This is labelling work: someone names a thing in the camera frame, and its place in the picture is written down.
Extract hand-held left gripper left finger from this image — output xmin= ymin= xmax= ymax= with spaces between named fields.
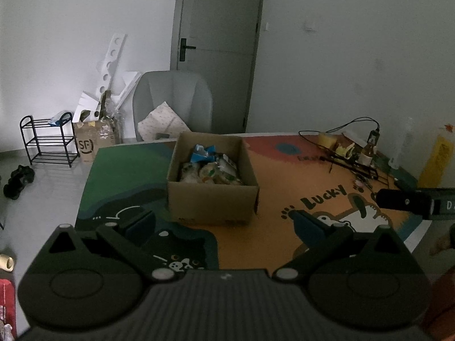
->
xmin=30 ymin=210 xmax=178 ymax=283

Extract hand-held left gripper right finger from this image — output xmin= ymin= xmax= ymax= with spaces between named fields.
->
xmin=272 ymin=210 xmax=422 ymax=283

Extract cardboard box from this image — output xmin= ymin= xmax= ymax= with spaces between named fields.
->
xmin=166 ymin=131 xmax=261 ymax=226

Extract clear orange bread packet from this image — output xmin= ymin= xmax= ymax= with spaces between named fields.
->
xmin=197 ymin=163 xmax=229 ymax=185

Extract blue white snack pouch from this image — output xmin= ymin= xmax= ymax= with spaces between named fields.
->
xmin=190 ymin=144 xmax=217 ymax=164

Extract person's right hand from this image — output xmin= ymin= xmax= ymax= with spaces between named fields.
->
xmin=429 ymin=224 xmax=455 ymax=257

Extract yellow plastic bottle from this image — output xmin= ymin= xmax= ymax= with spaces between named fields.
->
xmin=419 ymin=124 xmax=455 ymax=190

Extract clear plastic bottle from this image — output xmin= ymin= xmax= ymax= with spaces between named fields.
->
xmin=389 ymin=117 xmax=415 ymax=170

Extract printed cartoon table mat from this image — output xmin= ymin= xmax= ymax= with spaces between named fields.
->
xmin=75 ymin=133 xmax=423 ymax=271

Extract brown glass bottle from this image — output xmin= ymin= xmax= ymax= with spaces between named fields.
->
xmin=359 ymin=131 xmax=379 ymax=166

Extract yellow white tape dispenser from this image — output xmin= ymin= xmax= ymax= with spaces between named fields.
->
xmin=336 ymin=142 xmax=356 ymax=159

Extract yellow tape roll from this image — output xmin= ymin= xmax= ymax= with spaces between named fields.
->
xmin=318 ymin=132 xmax=338 ymax=148

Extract brown shipping carton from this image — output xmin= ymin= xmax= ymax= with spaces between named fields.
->
xmin=73 ymin=119 xmax=118 ymax=163

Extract dotted white cushion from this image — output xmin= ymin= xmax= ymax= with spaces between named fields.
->
xmin=137 ymin=102 xmax=193 ymax=142

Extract black metal shoe rack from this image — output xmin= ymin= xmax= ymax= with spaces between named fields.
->
xmin=20 ymin=113 xmax=79 ymax=168

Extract white foam sheets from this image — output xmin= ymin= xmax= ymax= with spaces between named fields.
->
xmin=73 ymin=71 xmax=143 ymax=122

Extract black shoes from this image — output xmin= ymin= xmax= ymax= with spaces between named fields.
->
xmin=3 ymin=165 xmax=35 ymax=200

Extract grey upholstered chair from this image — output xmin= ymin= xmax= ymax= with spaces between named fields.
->
xmin=132 ymin=71 xmax=213 ymax=143

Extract red printed packet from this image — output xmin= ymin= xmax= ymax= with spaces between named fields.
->
xmin=0 ymin=279 xmax=18 ymax=341

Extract white board with round holes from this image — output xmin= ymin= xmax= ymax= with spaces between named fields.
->
xmin=96 ymin=34 xmax=127 ymax=95

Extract black cable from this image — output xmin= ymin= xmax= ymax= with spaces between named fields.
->
xmin=299 ymin=117 xmax=381 ymax=139

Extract black door handle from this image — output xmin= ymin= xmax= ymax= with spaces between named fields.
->
xmin=179 ymin=38 xmax=197 ymax=62

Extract grey door with black handle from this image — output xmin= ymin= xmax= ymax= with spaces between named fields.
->
xmin=171 ymin=0 xmax=266 ymax=134

